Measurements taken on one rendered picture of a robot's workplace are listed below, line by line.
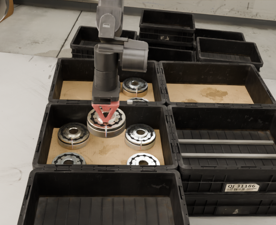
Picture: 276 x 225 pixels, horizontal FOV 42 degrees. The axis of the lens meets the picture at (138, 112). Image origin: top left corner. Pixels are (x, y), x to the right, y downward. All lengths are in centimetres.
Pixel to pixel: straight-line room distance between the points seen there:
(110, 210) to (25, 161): 45
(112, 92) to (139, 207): 34
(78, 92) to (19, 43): 228
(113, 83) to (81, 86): 60
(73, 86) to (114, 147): 39
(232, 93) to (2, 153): 93
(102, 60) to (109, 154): 41
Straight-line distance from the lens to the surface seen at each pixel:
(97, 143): 121
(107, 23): 85
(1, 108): 162
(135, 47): 85
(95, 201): 105
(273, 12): 443
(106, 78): 87
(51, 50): 352
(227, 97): 151
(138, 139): 118
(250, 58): 261
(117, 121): 95
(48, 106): 121
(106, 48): 85
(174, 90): 149
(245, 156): 124
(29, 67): 188
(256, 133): 137
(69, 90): 145
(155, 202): 105
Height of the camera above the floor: 165
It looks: 37 degrees down
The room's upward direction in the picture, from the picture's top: 5 degrees clockwise
